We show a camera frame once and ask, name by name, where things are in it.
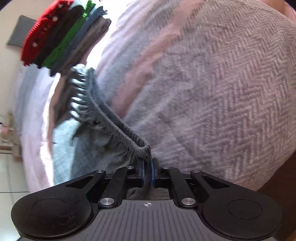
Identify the grey-blue garment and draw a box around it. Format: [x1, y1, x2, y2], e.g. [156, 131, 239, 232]
[52, 64, 152, 198]

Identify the red knitted folded garment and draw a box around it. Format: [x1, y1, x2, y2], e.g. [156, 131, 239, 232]
[21, 0, 74, 66]

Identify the grey folded garment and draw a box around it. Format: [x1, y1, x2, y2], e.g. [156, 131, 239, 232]
[58, 17, 111, 75]

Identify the green folded garment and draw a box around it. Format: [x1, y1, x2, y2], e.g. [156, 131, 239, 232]
[42, 1, 96, 69]

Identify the pink grey bed quilt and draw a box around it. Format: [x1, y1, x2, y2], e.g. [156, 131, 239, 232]
[16, 1, 295, 192]

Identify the cream dressing table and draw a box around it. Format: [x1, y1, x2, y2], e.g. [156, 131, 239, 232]
[1, 113, 22, 159]

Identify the grey pillow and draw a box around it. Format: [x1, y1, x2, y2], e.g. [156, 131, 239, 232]
[6, 15, 36, 48]

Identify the black folded garment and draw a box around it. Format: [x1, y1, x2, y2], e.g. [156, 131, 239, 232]
[34, 1, 84, 69]

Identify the blue folded garment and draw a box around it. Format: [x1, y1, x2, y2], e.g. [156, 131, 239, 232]
[50, 6, 107, 77]

